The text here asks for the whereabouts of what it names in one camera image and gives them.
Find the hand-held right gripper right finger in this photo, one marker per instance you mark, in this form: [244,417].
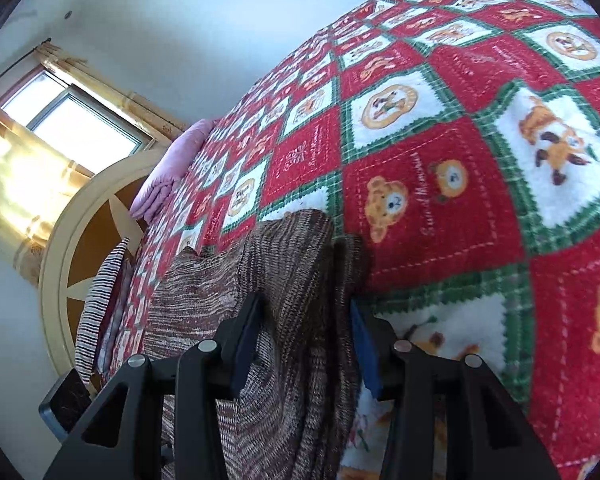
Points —
[365,350]

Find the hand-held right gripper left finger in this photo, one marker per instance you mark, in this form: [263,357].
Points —
[245,345]

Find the brown knit sweater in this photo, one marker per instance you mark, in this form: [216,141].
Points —
[290,285]

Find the striped pillow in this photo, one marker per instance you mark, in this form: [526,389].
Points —
[97,305]

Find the dark screen smartphone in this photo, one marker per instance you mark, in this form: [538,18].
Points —
[67,400]

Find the red checkered printed blanket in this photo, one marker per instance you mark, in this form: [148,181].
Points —
[455,185]

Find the pink folded quilt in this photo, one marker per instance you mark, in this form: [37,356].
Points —
[175,165]

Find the cream wooden headboard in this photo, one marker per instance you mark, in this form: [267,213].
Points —
[55,270]

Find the window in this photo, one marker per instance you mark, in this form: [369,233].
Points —
[80,125]

